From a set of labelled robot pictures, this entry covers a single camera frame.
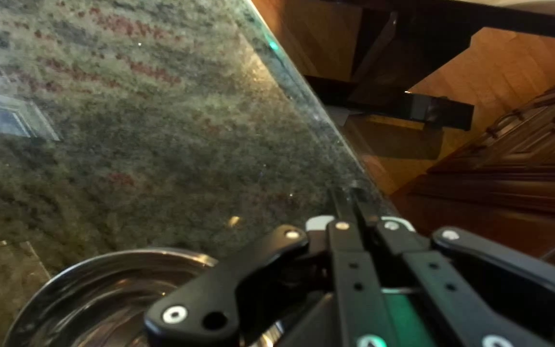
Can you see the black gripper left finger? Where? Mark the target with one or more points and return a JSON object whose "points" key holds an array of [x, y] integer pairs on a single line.
{"points": [[358, 303]]}

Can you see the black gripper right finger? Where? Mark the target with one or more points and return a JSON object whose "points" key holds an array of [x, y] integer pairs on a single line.
{"points": [[455, 311]]}

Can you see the silver metal bowl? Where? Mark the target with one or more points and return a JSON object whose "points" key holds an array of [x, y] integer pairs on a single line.
{"points": [[102, 301]]}

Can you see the wooden cabinet door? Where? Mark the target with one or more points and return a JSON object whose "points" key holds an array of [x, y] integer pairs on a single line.
{"points": [[499, 187]]}

